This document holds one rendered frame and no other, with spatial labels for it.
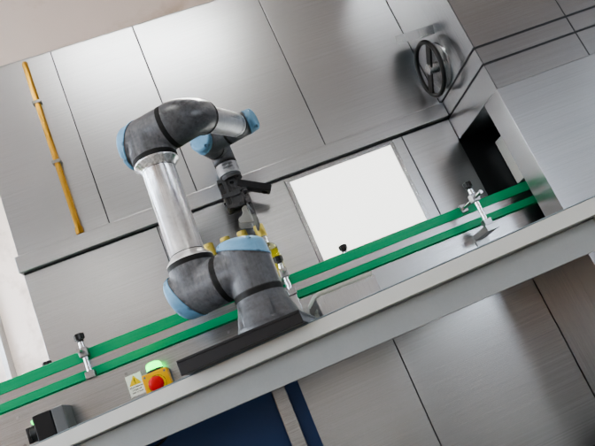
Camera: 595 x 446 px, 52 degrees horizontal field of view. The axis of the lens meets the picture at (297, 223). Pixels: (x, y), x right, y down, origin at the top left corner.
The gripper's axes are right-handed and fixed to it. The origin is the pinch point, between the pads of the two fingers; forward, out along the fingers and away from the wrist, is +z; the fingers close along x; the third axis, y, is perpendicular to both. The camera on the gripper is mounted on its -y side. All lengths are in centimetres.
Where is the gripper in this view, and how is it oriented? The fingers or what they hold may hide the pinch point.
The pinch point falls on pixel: (258, 227)
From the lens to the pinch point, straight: 197.1
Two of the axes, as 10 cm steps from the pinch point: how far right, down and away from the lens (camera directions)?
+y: -9.2, 3.5, -1.8
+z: 3.9, 8.9, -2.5
